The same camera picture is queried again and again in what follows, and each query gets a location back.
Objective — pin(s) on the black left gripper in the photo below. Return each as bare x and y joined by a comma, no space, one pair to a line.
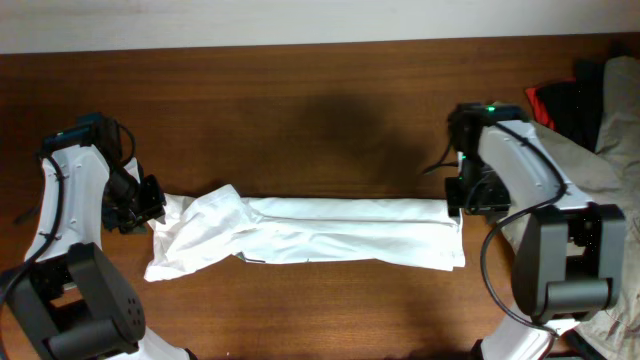
151,198

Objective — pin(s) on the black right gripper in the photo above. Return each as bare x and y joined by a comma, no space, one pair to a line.
454,198

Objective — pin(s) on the white t-shirt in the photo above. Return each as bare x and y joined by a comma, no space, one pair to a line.
198,232

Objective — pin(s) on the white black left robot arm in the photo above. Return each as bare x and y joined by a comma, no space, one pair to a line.
69,299

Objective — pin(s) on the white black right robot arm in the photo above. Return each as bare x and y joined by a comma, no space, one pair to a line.
569,249

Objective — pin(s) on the black and red garment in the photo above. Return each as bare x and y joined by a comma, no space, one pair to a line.
572,107

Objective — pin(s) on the beige khaki garment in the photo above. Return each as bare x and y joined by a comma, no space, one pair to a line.
610,174

